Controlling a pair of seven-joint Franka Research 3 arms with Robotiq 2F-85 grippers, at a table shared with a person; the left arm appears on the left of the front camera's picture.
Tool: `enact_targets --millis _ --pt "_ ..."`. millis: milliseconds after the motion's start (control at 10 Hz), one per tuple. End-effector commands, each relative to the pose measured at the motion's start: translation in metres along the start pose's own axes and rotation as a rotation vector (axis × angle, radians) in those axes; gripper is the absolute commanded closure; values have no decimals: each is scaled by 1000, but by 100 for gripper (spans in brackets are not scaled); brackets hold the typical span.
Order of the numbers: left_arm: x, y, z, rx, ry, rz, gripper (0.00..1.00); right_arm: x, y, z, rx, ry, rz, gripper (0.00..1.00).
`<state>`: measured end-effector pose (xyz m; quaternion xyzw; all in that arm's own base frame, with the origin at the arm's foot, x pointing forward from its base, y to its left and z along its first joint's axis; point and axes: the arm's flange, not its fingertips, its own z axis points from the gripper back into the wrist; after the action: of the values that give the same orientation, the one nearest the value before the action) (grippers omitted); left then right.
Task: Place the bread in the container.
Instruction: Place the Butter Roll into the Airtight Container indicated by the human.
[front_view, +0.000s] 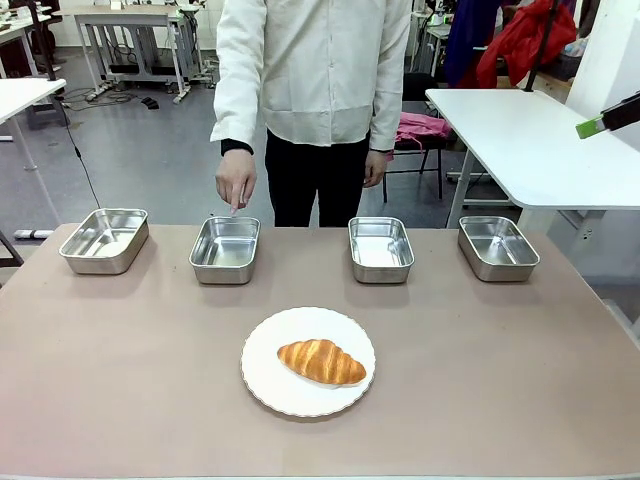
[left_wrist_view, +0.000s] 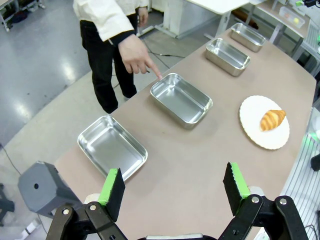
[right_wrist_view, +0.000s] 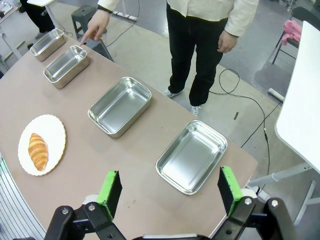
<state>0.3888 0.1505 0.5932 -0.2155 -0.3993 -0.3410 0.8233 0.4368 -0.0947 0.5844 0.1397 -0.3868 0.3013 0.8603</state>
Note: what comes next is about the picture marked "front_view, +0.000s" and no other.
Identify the person's right forearm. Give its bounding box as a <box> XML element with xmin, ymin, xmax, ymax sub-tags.
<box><xmin>210</xmin><ymin>54</ymin><xmax>262</xmax><ymax>157</ymax></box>

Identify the person's left forearm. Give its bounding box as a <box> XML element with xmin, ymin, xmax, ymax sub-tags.
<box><xmin>368</xmin><ymin>49</ymin><xmax>412</xmax><ymax>154</ymax></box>

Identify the rectangular stainless steel container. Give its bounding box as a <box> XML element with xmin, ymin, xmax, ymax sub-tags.
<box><xmin>58</xmin><ymin>207</ymin><xmax>150</xmax><ymax>276</ymax></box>
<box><xmin>457</xmin><ymin>215</ymin><xmax>541</xmax><ymax>283</ymax></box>
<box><xmin>347</xmin><ymin>216</ymin><xmax>416</xmax><ymax>285</ymax></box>
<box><xmin>188</xmin><ymin>215</ymin><xmax>262</xmax><ymax>286</ymax></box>

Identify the person's left hand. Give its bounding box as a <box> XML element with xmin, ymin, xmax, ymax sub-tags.
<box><xmin>363</xmin><ymin>148</ymin><xmax>389</xmax><ymax>189</ymax></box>

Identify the person's right hand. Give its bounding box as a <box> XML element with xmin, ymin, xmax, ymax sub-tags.
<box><xmin>215</xmin><ymin>149</ymin><xmax>258</xmax><ymax>216</ymax></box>

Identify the white side table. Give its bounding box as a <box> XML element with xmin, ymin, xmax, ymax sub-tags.
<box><xmin>424</xmin><ymin>87</ymin><xmax>640</xmax><ymax>231</ymax></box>

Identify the red jacket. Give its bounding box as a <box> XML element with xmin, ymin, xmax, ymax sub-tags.
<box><xmin>475</xmin><ymin>0</ymin><xmax>578</xmax><ymax>90</ymax></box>

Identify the blue garment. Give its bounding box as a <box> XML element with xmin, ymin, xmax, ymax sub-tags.
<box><xmin>443</xmin><ymin>0</ymin><xmax>504</xmax><ymax>89</ymax></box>

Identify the black folding chair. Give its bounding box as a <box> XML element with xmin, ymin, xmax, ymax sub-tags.
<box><xmin>382</xmin><ymin>72</ymin><xmax>454</xmax><ymax>204</ymax></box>

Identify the pink cloth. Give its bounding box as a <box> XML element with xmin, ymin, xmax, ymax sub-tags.
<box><xmin>394</xmin><ymin>111</ymin><xmax>452</xmax><ymax>146</ymax></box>

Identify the person in white shirt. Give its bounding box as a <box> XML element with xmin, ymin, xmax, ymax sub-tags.
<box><xmin>210</xmin><ymin>0</ymin><xmax>413</xmax><ymax>229</ymax></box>

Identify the golden brown croissant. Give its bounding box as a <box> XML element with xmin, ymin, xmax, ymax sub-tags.
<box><xmin>276</xmin><ymin>338</ymin><xmax>368</xmax><ymax>386</ymax></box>

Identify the white scalloped plate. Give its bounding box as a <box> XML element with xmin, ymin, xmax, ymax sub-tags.
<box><xmin>240</xmin><ymin>306</ymin><xmax>377</xmax><ymax>419</ymax></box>

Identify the grey workbench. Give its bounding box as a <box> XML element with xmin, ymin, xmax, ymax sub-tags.
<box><xmin>52</xmin><ymin>3</ymin><xmax>199</xmax><ymax>105</ymax></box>

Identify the white desk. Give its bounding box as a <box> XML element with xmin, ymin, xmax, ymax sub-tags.
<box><xmin>0</xmin><ymin>77</ymin><xmax>68</xmax><ymax>226</ymax></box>

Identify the black camera stand pole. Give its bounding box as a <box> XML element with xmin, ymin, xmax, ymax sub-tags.
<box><xmin>523</xmin><ymin>0</ymin><xmax>560</xmax><ymax>94</ymax></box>

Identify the black cable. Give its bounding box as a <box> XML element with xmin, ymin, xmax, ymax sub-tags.
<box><xmin>52</xmin><ymin>94</ymin><xmax>103</xmax><ymax>210</ymax></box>

